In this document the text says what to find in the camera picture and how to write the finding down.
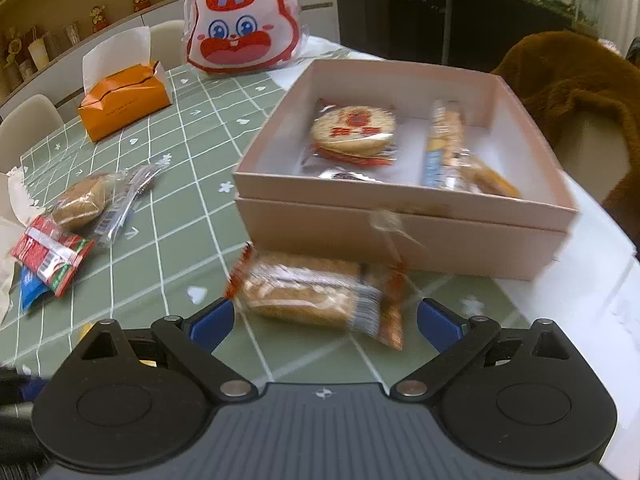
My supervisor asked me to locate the black tank cabinet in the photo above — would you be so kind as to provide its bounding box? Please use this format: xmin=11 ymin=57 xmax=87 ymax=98
xmin=390 ymin=0 xmax=576 ymax=68

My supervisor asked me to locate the red snack packet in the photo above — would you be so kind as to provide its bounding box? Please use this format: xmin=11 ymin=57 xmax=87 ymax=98
xmin=10 ymin=211 xmax=96 ymax=297

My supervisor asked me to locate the pink gift box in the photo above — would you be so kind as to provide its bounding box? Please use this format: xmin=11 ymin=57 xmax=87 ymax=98
xmin=232 ymin=58 xmax=581 ymax=281

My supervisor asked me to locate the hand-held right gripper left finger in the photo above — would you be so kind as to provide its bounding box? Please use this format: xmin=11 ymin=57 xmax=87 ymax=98
xmin=75 ymin=298 xmax=257 ymax=402

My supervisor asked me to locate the blue seaweed snack packet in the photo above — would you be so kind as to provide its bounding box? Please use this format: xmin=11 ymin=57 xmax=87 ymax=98
xmin=20 ymin=264 xmax=57 ymax=315

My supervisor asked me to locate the crumpled white paper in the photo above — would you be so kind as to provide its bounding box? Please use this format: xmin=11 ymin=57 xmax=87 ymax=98
xmin=0 ymin=166 xmax=43 ymax=326

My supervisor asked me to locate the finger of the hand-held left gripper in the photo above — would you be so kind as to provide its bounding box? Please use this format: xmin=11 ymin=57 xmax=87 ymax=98
xmin=0 ymin=366 xmax=48 ymax=406

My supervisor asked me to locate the yellow fried snack packet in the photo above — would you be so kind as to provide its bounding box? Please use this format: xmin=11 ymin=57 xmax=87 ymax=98
xmin=457 ymin=152 xmax=523 ymax=200

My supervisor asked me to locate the white paper sheet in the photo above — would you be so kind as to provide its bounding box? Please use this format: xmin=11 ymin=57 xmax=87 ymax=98
xmin=500 ymin=180 xmax=640 ymax=461

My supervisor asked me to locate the white dining chair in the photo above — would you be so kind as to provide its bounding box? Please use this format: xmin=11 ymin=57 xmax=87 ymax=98
xmin=0 ymin=94 xmax=66 ymax=173
xmin=147 ymin=20 xmax=188 ymax=68

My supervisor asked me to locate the chocolate cake packet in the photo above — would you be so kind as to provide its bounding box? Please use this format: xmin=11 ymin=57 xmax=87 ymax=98
xmin=317 ymin=167 xmax=386 ymax=184

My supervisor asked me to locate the rabbit-shaped red white bag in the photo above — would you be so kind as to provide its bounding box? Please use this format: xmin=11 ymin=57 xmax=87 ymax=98
xmin=184 ymin=0 xmax=303 ymax=76

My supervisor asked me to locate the white paper cup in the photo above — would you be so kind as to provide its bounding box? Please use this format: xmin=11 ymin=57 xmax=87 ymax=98
xmin=27 ymin=35 xmax=51 ymax=68

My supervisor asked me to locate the long bread packet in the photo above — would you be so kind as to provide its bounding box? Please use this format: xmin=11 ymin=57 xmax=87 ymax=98
xmin=225 ymin=242 xmax=407 ymax=352

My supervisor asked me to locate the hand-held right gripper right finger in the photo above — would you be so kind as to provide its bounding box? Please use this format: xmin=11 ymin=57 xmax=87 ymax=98
xmin=390 ymin=298 xmax=576 ymax=402

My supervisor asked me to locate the round cracker packet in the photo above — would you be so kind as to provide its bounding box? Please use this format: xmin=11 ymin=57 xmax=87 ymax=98
xmin=300 ymin=100 xmax=401 ymax=167

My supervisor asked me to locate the beige chair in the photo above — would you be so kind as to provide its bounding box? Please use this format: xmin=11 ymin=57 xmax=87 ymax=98
xmin=550 ymin=105 xmax=631 ymax=211

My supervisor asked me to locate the biscuit stick packet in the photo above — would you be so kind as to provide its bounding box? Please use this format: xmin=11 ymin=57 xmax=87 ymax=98
xmin=420 ymin=99 xmax=468 ymax=191

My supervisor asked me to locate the orange tissue box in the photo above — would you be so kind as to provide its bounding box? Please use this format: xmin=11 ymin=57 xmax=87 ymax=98
xmin=77 ymin=25 xmax=173 ymax=143

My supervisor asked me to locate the clear bun packet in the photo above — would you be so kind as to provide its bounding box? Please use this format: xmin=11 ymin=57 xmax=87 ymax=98
xmin=50 ymin=160 xmax=168 ymax=248

